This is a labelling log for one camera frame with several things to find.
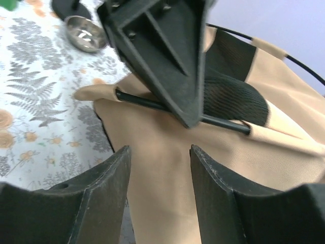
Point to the floral patterned table mat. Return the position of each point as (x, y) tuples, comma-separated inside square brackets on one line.
[(48, 136)]

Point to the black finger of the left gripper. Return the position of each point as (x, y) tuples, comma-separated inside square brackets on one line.
[(162, 42)]

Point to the stainless steel pet bowl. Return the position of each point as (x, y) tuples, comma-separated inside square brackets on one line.
[(84, 34)]

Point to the black round stand base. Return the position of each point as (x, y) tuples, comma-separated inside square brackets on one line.
[(66, 8)]

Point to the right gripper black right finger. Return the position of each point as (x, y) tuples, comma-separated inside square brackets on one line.
[(233, 209)]

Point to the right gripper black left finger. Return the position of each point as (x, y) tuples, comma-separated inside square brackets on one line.
[(87, 208)]

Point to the beige fabric pet tent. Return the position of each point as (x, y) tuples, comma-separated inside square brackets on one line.
[(247, 83)]

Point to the blue toy brick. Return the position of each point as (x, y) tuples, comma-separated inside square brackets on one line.
[(9, 5)]

